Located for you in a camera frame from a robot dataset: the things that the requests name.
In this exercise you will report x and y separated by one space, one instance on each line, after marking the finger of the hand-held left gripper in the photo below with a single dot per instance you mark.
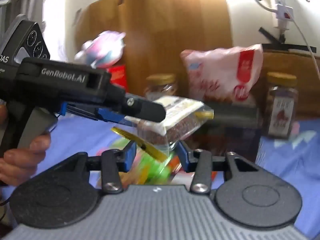
110 115
147 111

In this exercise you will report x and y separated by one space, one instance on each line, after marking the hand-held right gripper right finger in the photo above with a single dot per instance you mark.
182 153

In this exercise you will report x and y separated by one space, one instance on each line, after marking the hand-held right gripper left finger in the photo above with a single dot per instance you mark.
130 156

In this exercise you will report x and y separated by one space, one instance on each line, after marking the clear gold-edged snack packet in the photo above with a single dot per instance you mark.
180 120

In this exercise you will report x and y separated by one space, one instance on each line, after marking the dark tin box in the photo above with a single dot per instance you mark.
235 132

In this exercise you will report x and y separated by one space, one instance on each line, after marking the person's left hand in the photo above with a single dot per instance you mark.
25 162

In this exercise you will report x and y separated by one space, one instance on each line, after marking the gold-lid nut jar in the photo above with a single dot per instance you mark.
161 86
281 107

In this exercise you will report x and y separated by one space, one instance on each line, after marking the green snack packet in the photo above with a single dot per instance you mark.
156 168

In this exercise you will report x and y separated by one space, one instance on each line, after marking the red gift box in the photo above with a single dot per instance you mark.
118 76

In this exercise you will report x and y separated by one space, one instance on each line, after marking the pink and blue plush toy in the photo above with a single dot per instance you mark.
103 50

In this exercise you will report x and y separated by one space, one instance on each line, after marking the pink snack bag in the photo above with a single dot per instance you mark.
220 72

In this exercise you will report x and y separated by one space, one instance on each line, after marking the wooden board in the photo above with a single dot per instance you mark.
162 30

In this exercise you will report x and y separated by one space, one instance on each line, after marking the blue printed blanket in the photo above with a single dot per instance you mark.
290 160

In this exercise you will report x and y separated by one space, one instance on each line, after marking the brown padded board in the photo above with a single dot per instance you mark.
305 80

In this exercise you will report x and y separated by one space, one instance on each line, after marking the black tape cross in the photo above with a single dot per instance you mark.
275 38

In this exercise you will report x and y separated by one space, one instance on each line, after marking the white power strip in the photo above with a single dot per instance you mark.
284 12

